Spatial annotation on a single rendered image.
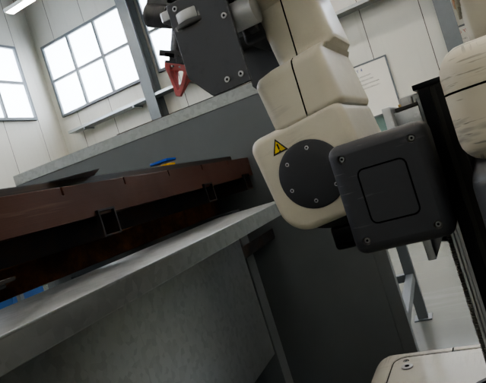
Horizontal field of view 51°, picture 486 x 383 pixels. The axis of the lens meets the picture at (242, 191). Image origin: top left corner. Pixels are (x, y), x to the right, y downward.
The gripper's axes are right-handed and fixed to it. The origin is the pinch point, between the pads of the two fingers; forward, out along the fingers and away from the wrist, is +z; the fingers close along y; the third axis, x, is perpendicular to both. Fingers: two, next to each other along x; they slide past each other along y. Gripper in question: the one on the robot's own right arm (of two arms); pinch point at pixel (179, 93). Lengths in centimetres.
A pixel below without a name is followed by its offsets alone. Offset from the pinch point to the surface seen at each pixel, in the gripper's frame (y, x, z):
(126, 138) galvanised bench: -43, -47, 19
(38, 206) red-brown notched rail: 49, 7, 18
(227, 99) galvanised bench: -46.7, -10.3, 1.3
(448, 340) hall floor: -81, 69, 76
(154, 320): 35, 20, 38
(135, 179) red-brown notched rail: 20.9, 4.5, 17.8
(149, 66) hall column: -864, -620, -27
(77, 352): 54, 21, 36
